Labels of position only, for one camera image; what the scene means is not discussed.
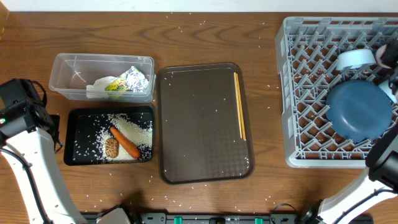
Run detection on light blue bowl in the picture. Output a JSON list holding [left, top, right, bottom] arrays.
[[336, 49, 376, 71]]

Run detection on dark blue plate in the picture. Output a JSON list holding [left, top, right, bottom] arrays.
[[326, 80, 392, 142]]

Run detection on white paper napkin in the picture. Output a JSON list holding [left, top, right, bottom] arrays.
[[86, 76, 116, 99]]

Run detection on brown food scrap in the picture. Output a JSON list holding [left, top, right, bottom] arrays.
[[104, 138, 119, 158]]

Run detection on orange carrot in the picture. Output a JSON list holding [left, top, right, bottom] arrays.
[[110, 127, 141, 159]]

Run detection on foil snack wrapper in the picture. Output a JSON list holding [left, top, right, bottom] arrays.
[[104, 66, 149, 100]]

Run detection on wooden chopstick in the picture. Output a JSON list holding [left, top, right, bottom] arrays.
[[234, 72, 243, 139], [238, 81, 246, 140]]

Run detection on white plastic cup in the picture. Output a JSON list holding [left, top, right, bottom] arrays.
[[375, 44, 391, 69]]

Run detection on light blue plastic cup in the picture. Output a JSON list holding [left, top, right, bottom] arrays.
[[378, 80, 397, 103]]

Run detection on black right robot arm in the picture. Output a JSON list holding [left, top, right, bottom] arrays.
[[297, 40, 397, 223]]

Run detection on grey dishwasher rack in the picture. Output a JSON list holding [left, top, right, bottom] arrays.
[[275, 17, 397, 169]]

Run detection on black plastic tray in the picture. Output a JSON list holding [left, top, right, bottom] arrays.
[[63, 106, 154, 166]]

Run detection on clear plastic bin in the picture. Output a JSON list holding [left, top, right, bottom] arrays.
[[49, 53, 155, 103]]

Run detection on pile of rice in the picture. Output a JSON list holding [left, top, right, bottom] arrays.
[[92, 113, 153, 163]]

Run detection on dark brown serving tray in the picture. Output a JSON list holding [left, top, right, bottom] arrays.
[[157, 63, 254, 185]]

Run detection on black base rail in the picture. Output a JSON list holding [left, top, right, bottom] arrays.
[[80, 212, 374, 224]]

